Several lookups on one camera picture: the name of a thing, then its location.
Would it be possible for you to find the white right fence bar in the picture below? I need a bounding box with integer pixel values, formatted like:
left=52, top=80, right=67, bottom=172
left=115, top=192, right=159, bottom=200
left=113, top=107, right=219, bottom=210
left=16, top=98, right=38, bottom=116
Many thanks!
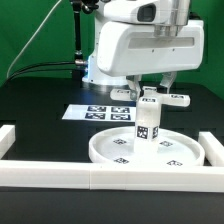
left=198, top=132, right=224, bottom=167

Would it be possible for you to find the white left fence bar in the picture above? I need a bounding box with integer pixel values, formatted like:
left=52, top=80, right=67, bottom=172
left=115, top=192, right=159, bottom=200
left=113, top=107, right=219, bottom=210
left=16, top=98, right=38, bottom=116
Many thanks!
left=0, top=125, right=15, bottom=160

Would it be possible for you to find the white marker sheet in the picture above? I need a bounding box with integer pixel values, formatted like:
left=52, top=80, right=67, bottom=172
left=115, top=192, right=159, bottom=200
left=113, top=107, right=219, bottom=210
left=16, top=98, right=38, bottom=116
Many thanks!
left=62, top=104, right=136, bottom=122

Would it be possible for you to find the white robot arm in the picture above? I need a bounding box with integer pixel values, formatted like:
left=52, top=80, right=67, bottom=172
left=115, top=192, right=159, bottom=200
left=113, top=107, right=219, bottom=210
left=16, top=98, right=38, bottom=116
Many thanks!
left=83, top=0, right=204, bottom=101

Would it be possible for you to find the white round table top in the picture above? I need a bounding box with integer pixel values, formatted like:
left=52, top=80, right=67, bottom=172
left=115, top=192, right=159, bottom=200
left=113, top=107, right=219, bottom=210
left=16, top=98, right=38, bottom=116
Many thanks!
left=89, top=126, right=205, bottom=167

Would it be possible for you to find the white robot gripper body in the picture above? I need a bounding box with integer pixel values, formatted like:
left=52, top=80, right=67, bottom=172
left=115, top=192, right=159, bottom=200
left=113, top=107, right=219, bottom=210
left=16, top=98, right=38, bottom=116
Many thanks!
left=97, top=20, right=204, bottom=77

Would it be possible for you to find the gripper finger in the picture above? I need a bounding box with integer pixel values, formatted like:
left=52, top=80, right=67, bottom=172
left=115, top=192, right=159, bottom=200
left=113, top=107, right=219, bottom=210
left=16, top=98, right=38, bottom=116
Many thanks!
left=126, top=75, right=141, bottom=100
left=160, top=71, right=177, bottom=91

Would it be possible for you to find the white cable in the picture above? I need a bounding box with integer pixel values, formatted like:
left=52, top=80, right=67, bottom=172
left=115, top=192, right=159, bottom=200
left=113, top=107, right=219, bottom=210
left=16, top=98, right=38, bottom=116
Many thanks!
left=5, top=0, right=63, bottom=80

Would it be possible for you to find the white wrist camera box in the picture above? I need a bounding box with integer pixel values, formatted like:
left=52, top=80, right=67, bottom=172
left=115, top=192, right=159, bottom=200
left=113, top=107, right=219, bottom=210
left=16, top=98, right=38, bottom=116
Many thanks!
left=104, top=0, right=172, bottom=24

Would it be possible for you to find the white fence bar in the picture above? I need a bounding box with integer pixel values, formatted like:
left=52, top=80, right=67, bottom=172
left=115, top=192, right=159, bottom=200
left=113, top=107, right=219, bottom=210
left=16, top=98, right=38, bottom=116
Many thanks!
left=0, top=160, right=224, bottom=193
left=0, top=125, right=15, bottom=160
left=198, top=132, right=224, bottom=167

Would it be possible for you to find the black camera stand pole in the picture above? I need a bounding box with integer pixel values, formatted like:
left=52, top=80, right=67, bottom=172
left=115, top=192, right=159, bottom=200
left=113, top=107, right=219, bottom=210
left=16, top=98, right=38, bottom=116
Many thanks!
left=69, top=0, right=99, bottom=80

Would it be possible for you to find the white front fence bar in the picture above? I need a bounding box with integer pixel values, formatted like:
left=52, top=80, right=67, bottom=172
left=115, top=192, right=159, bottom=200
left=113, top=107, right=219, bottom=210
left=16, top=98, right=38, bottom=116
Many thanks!
left=0, top=160, right=224, bottom=193

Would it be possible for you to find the white cross-shaped table base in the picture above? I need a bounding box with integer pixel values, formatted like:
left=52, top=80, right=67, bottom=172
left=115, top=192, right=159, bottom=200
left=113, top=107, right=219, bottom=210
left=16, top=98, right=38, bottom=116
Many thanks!
left=110, top=86, right=190, bottom=107

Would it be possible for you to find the black cable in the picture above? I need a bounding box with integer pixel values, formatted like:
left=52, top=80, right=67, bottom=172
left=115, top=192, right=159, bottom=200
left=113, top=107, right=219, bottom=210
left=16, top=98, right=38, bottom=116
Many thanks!
left=5, top=61, right=78, bottom=83

